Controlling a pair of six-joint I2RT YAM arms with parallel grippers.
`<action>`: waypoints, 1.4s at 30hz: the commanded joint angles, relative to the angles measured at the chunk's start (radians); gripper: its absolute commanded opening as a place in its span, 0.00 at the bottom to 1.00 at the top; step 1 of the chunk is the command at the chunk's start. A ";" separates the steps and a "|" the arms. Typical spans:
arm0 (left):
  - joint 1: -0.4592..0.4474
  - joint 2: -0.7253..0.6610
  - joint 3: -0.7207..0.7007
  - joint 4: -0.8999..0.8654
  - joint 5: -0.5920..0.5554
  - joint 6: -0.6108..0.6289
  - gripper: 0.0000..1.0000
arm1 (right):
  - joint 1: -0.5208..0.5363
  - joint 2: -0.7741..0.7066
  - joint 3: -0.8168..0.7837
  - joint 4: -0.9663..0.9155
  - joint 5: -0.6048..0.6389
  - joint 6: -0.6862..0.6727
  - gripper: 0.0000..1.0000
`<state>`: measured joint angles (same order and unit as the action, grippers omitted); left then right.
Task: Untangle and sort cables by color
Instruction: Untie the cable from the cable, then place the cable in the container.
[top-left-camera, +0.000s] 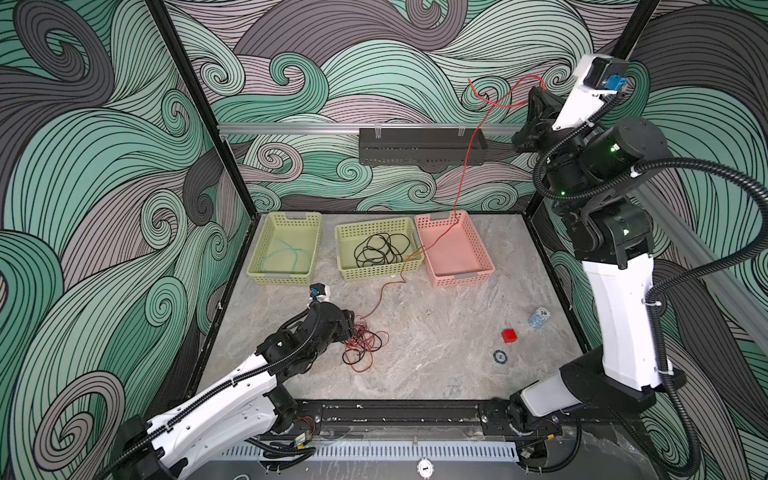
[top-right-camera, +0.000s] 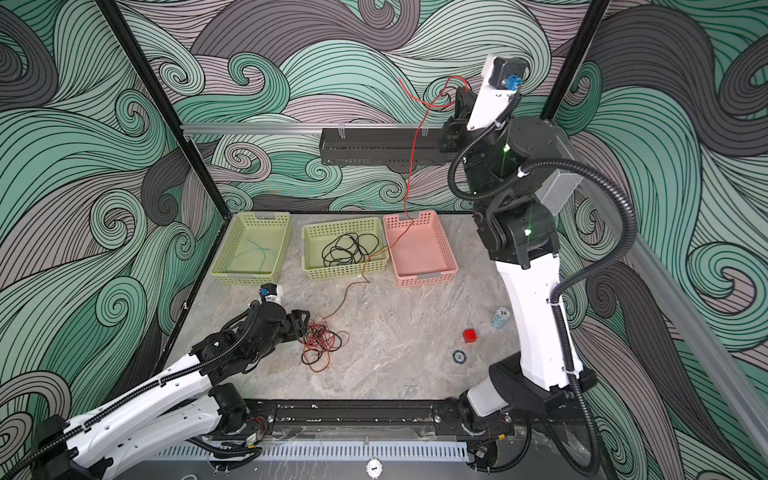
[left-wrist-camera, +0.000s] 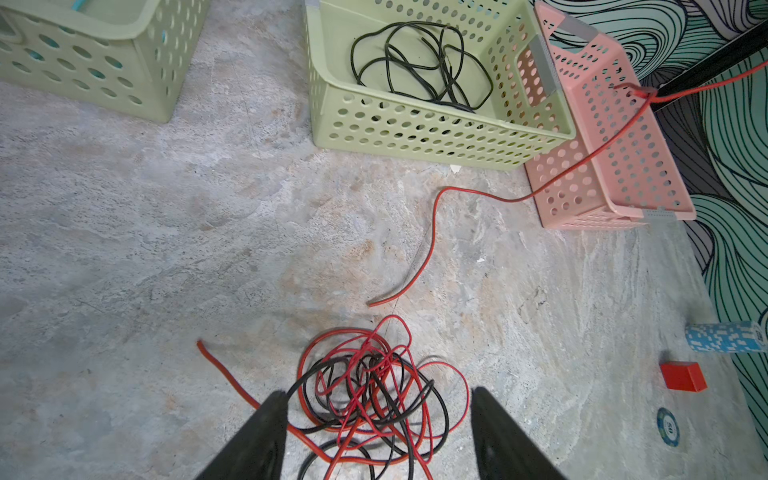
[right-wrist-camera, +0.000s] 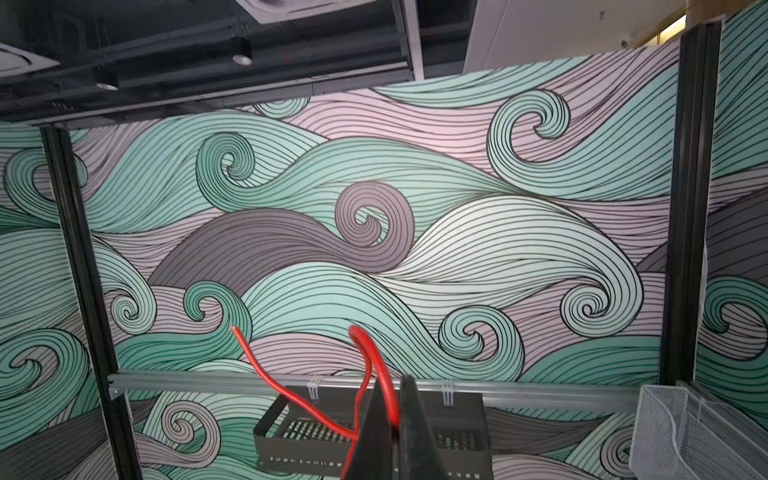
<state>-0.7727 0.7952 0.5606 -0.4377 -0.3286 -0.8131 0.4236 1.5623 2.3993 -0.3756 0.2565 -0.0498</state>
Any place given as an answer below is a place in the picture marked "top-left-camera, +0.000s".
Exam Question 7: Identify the left light green basket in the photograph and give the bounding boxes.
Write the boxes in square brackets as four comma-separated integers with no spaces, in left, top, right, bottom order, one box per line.
[247,212,322,287]

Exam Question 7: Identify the black cables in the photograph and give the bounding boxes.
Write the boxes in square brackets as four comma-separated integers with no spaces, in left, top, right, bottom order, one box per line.
[353,232,414,269]

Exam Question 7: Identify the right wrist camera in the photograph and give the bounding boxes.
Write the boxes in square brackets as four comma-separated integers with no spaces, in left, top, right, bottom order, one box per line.
[552,54,629,131]

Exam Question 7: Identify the small red cube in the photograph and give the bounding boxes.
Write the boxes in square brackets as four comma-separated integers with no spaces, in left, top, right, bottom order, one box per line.
[502,329,518,344]

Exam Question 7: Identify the red cable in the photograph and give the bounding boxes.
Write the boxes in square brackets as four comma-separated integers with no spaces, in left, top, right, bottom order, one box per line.
[419,74,547,259]

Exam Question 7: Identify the green cable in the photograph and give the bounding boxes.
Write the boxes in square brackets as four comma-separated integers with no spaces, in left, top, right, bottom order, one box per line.
[261,238,313,274]

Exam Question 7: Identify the white slotted cable duct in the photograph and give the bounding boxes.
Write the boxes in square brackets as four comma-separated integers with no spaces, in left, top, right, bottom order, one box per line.
[230,440,520,463]

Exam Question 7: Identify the round black blue token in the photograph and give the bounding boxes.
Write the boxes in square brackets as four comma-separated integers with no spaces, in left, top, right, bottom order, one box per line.
[493,350,508,364]

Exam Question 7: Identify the red cables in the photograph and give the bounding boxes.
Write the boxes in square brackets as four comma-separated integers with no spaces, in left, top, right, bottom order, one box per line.
[341,263,421,374]

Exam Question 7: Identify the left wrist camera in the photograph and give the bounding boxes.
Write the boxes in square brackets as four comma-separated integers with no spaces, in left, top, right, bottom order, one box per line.
[309,283,330,302]

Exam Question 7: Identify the aluminium wall rail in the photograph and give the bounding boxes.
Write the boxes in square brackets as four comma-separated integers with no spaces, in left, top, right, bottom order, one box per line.
[217,122,529,138]

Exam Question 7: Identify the middle light green basket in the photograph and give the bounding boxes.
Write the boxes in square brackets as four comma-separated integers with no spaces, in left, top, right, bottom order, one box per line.
[334,217,424,282]

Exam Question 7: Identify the light green basket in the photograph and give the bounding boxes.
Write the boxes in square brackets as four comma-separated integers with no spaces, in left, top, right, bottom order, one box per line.
[334,217,424,282]
[247,212,322,287]

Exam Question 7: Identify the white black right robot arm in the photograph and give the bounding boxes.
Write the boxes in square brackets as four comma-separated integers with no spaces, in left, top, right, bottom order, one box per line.
[509,87,767,477]

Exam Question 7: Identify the black wall-mounted tray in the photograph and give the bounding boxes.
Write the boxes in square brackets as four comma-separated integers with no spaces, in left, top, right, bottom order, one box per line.
[358,127,489,169]

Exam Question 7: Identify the small blue patterned packet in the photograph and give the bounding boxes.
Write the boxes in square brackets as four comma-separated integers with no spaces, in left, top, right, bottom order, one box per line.
[528,307,551,330]

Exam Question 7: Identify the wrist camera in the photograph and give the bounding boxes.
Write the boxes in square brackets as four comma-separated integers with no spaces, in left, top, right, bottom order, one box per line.
[552,54,629,131]
[309,283,330,302]

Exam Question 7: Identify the pink plastic basket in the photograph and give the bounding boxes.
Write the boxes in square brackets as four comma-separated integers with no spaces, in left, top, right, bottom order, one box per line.
[414,210,495,288]

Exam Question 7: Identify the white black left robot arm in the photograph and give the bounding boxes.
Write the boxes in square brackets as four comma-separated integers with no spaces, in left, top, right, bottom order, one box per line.
[96,300,355,479]

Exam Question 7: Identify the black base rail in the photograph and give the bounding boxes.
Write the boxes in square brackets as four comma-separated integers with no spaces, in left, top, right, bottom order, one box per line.
[197,398,637,439]

